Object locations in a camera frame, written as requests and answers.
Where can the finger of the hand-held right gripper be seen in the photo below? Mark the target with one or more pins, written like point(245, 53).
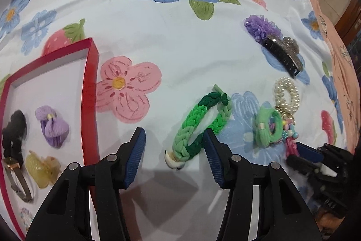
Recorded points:
point(299, 164)
point(310, 152)

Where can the pink hair clip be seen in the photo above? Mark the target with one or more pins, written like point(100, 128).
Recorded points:
point(290, 147)

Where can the red shallow box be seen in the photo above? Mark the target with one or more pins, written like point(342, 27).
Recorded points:
point(56, 88)

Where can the wooden furniture edge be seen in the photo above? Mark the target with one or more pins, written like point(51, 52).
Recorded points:
point(352, 20)

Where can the yellow translucent claw clip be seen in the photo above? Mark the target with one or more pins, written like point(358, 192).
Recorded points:
point(39, 170)

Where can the grey glitter claw clip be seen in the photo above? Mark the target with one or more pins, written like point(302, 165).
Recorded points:
point(282, 54)

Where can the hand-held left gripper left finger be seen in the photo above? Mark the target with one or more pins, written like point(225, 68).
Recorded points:
point(135, 156)

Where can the colourful bead charm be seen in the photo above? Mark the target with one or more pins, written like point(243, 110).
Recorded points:
point(292, 128)

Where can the black scrunchie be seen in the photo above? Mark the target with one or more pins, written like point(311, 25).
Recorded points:
point(15, 128)

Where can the pink printed cloth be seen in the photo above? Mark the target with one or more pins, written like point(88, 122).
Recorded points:
point(338, 60)

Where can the pearl scrunchie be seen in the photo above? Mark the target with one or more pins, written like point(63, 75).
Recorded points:
point(293, 99)

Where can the person's right hand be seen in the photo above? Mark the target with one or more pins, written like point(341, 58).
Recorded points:
point(328, 221)

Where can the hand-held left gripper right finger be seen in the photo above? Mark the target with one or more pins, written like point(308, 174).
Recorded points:
point(214, 162)

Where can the purple flower hair clip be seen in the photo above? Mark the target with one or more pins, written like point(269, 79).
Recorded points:
point(259, 27)

